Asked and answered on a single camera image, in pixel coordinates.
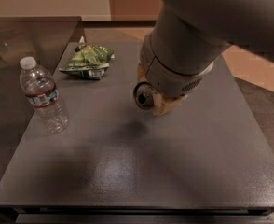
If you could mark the dark glass side table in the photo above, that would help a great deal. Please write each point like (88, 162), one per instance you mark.
(44, 38)

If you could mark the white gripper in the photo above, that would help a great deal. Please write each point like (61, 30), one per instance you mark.
(170, 79)

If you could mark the clear plastic water bottle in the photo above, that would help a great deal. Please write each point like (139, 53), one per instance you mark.
(40, 89)

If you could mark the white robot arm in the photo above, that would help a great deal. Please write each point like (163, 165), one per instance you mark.
(188, 36)

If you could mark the green chip bag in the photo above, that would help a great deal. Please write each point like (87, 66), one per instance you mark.
(89, 62)

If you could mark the silver redbull can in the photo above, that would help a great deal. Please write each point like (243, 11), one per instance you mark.
(143, 95)

